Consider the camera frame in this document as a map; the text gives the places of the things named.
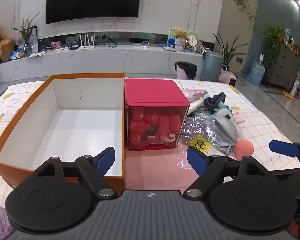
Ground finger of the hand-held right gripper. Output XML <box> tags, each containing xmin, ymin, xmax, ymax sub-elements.
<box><xmin>269</xmin><ymin>139</ymin><xmax>300</xmax><ymax>159</ymax></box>
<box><xmin>264</xmin><ymin>166</ymin><xmax>300</xmax><ymax>182</ymax></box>

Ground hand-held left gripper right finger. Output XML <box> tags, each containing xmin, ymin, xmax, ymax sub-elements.
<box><xmin>183</xmin><ymin>146</ymin><xmax>267</xmax><ymax>201</ymax></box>

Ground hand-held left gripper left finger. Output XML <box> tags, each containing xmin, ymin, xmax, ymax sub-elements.
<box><xmin>35</xmin><ymin>146</ymin><xmax>117</xmax><ymax>200</ymax></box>

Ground clear plastic bag yellow label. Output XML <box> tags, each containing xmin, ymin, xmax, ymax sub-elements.
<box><xmin>179</xmin><ymin>116</ymin><xmax>217</xmax><ymax>156</ymax></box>

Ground orange cardboard box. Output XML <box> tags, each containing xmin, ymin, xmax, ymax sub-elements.
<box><xmin>0</xmin><ymin>72</ymin><xmax>127</xmax><ymax>189</ymax></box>

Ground grey fabric pouch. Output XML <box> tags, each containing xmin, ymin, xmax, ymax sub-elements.
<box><xmin>214</xmin><ymin>110</ymin><xmax>238</xmax><ymax>155</ymax></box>

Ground pink foam ball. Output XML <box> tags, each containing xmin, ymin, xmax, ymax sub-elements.
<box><xmin>235</xmin><ymin>140</ymin><xmax>255</xmax><ymax>161</ymax></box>

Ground dark blue cloth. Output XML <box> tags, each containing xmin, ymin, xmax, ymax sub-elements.
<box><xmin>204</xmin><ymin>92</ymin><xmax>227</xmax><ymax>113</ymax></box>

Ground pink patterned cloth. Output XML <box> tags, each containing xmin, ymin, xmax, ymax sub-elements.
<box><xmin>182</xmin><ymin>87</ymin><xmax>208</xmax><ymax>103</ymax></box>

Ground red lidded storage box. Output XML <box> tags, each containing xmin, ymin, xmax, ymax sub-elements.
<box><xmin>125</xmin><ymin>78</ymin><xmax>190</xmax><ymax>151</ymax></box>

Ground blue water bottle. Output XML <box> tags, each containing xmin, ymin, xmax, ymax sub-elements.
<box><xmin>247</xmin><ymin>54</ymin><xmax>266</xmax><ymax>85</ymax></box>

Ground grey cabinet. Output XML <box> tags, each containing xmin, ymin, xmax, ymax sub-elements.
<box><xmin>266</xmin><ymin>42</ymin><xmax>300</xmax><ymax>92</ymax></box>

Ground pink stool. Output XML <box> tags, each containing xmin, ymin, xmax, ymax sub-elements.
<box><xmin>219</xmin><ymin>65</ymin><xmax>238</xmax><ymax>87</ymax></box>

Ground pink trash bin black bag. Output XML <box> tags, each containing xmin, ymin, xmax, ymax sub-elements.
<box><xmin>174</xmin><ymin>61</ymin><xmax>198</xmax><ymax>80</ymax></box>

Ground grey trash can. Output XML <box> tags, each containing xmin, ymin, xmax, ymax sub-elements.
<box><xmin>200</xmin><ymin>51</ymin><xmax>225</xmax><ymax>82</ymax></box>

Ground white marble media console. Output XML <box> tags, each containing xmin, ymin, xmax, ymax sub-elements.
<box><xmin>0</xmin><ymin>30</ymin><xmax>225</xmax><ymax>84</ymax></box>

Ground trailing green vine plant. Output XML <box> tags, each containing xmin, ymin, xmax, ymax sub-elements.
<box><xmin>261</xmin><ymin>24</ymin><xmax>300</xmax><ymax>78</ymax></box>

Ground long leaf potted plant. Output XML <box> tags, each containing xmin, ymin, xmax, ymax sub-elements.
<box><xmin>212</xmin><ymin>31</ymin><xmax>250</xmax><ymax>72</ymax></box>

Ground white router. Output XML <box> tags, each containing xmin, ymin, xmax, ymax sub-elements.
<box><xmin>79</xmin><ymin>33</ymin><xmax>95</xmax><ymax>50</ymax></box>

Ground round white hand fan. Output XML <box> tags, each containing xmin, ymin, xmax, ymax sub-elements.
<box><xmin>187</xmin><ymin>34</ymin><xmax>198</xmax><ymax>50</ymax></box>

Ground brown plush bear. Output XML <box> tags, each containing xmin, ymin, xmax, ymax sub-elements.
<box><xmin>175</xmin><ymin>29</ymin><xmax>188</xmax><ymax>52</ymax></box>

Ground blue snack bag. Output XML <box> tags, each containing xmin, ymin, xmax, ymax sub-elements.
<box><xmin>10</xmin><ymin>50</ymin><xmax>25</xmax><ymax>60</ymax></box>

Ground translucent plastic bag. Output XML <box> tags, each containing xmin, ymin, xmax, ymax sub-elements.
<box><xmin>17</xmin><ymin>35</ymin><xmax>38</xmax><ymax>55</ymax></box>

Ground gold vase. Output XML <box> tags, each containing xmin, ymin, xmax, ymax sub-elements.
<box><xmin>0</xmin><ymin>37</ymin><xmax>15</xmax><ymax>62</ymax></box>

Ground green leafy plant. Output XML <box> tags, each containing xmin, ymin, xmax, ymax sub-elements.
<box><xmin>13</xmin><ymin>12</ymin><xmax>40</xmax><ymax>48</ymax></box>

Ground hanging green vine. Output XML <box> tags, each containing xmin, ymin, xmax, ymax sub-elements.
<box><xmin>229</xmin><ymin>0</ymin><xmax>257</xmax><ymax>28</ymax></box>

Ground black television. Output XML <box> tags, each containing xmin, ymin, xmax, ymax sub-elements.
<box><xmin>45</xmin><ymin>0</ymin><xmax>142</xmax><ymax>25</ymax></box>

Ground black cables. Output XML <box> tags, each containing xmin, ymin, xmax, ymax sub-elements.
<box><xmin>96</xmin><ymin>32</ymin><xmax>118</xmax><ymax>48</ymax></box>

